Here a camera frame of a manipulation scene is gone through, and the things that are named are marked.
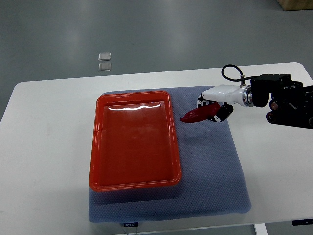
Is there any lower metal floor plate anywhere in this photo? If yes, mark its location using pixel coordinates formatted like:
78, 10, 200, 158
98, 62, 112, 71

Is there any red pepper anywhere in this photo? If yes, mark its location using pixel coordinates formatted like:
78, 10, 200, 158
180, 103, 221, 123

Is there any dark mat label tag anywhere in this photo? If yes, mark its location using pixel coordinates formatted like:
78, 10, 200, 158
123, 222, 139, 228

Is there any upper metal floor plate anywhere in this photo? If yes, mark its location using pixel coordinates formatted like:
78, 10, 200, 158
98, 52, 111, 61

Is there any metal floor plate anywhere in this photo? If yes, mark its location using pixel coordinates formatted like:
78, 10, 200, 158
98, 52, 111, 61
98, 62, 112, 71

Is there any blue-grey mesh mat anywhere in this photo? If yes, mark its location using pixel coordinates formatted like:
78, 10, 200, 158
89, 86, 251, 223

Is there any white table leg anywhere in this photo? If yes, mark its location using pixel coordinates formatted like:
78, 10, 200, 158
253, 223, 268, 235

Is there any red plastic tray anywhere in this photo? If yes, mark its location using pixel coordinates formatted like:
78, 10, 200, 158
89, 91, 182, 192

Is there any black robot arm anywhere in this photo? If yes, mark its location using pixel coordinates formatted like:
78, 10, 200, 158
221, 64, 313, 129

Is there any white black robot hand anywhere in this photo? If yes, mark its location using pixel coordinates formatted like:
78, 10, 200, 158
197, 85, 253, 122

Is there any dark table edge label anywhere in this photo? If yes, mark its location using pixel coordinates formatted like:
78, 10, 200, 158
292, 219, 313, 226

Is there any cardboard box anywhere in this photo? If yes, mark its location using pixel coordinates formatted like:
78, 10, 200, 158
277, 0, 313, 11

